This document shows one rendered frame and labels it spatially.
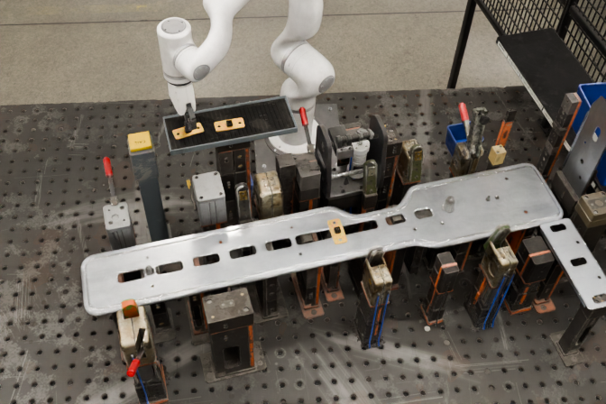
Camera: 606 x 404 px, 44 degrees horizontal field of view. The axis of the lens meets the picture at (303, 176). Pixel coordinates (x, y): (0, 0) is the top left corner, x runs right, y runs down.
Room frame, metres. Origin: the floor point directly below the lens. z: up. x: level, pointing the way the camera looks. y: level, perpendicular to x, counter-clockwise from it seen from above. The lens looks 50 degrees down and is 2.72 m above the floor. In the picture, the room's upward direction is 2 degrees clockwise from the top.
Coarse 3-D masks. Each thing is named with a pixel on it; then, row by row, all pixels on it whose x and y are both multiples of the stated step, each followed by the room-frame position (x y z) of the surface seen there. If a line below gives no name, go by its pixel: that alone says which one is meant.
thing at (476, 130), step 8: (480, 112) 1.52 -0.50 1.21; (472, 120) 1.52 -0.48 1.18; (480, 120) 1.49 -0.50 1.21; (488, 120) 1.49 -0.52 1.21; (472, 128) 1.51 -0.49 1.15; (480, 128) 1.52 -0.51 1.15; (472, 136) 1.50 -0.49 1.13; (480, 136) 1.51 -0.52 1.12; (472, 144) 1.49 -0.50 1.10; (480, 144) 1.50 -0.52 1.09
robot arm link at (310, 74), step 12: (300, 48) 1.78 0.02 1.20; (312, 48) 1.79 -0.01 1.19; (288, 60) 1.75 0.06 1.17; (300, 60) 1.73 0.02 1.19; (312, 60) 1.73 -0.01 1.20; (324, 60) 1.74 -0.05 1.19; (288, 72) 1.73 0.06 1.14; (300, 72) 1.70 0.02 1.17; (312, 72) 1.69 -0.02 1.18; (324, 72) 1.70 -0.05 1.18; (288, 84) 1.79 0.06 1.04; (300, 84) 1.69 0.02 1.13; (312, 84) 1.67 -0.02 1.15; (324, 84) 1.68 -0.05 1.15; (288, 96) 1.74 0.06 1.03; (300, 96) 1.69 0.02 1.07; (312, 96) 1.68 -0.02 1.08
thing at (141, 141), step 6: (144, 132) 1.44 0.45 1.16; (132, 138) 1.41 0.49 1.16; (138, 138) 1.41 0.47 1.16; (144, 138) 1.41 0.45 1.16; (150, 138) 1.41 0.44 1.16; (132, 144) 1.39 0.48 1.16; (138, 144) 1.39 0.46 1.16; (144, 144) 1.39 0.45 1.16; (150, 144) 1.39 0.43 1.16; (132, 150) 1.37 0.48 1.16; (138, 150) 1.37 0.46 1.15
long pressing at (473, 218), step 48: (432, 192) 1.39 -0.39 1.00; (480, 192) 1.39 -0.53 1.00; (528, 192) 1.40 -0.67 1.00; (192, 240) 1.18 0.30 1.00; (240, 240) 1.19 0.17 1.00; (384, 240) 1.21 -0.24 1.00; (432, 240) 1.21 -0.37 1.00; (96, 288) 1.02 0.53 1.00; (144, 288) 1.02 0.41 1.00; (192, 288) 1.03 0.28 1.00
